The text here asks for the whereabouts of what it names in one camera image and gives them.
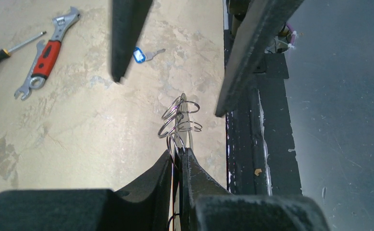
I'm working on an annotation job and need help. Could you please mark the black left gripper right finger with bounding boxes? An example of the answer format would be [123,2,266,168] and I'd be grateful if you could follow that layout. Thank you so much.
[178,148,330,231]

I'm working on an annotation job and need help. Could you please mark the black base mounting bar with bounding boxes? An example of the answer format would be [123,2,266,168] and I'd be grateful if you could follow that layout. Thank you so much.
[225,45,302,195]

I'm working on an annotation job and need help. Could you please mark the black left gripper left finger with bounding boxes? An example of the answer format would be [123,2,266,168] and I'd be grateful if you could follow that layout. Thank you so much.
[0,152,172,231]

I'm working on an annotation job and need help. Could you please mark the silver open-end wrench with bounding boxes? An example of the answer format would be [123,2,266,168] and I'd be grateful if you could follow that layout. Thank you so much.
[14,39,46,101]

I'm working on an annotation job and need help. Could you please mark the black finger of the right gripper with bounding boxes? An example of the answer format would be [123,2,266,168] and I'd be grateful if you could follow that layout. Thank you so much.
[110,0,153,83]
[215,0,303,117]

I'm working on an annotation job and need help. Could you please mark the silver metal key holder plate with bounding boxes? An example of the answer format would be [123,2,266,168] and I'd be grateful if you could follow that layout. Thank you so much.
[157,93,202,231]

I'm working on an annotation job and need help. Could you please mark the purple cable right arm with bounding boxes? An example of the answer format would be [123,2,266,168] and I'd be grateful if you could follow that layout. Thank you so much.
[284,21,298,50]

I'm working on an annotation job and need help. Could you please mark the red handled adjustable wrench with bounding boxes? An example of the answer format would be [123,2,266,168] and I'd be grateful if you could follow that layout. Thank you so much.
[31,6,81,86]

